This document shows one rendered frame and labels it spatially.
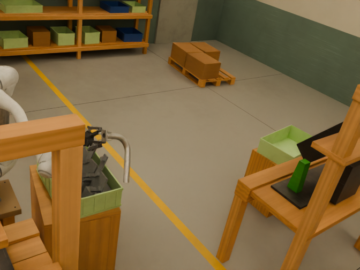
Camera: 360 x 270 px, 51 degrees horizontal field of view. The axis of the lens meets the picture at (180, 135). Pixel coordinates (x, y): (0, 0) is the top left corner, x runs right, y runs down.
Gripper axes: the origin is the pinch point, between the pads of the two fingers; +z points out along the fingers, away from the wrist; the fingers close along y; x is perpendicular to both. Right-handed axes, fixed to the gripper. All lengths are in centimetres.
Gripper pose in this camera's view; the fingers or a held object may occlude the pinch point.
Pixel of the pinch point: (105, 136)
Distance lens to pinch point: 191.1
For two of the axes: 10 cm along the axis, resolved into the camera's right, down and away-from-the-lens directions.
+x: 6.9, 0.4, 7.2
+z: 7.2, -0.8, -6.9
